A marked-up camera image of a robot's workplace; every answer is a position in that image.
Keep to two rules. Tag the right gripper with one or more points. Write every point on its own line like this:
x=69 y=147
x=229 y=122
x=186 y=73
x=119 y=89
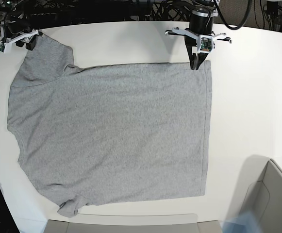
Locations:
x=27 y=38

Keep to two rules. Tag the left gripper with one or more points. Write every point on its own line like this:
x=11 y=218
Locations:
x=196 y=60

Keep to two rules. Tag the grey T-shirt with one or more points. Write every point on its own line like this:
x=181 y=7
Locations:
x=101 y=135

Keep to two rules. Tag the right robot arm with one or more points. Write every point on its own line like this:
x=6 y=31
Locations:
x=16 y=28

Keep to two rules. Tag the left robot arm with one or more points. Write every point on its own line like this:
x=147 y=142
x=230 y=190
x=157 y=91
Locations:
x=200 y=22

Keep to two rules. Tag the white box at right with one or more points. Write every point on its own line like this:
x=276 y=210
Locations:
x=264 y=199

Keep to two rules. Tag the blue blurred object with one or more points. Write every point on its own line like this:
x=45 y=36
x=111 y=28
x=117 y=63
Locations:
x=245 y=223

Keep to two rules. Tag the grey chair at bottom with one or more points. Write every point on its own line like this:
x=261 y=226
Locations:
x=183 y=223

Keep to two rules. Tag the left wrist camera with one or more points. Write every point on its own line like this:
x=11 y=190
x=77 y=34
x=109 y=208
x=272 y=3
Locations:
x=205 y=44

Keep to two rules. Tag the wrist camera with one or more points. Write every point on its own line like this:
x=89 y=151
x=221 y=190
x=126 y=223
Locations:
x=4 y=47
x=205 y=44

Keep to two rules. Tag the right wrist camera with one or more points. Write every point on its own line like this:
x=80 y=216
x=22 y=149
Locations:
x=4 y=47

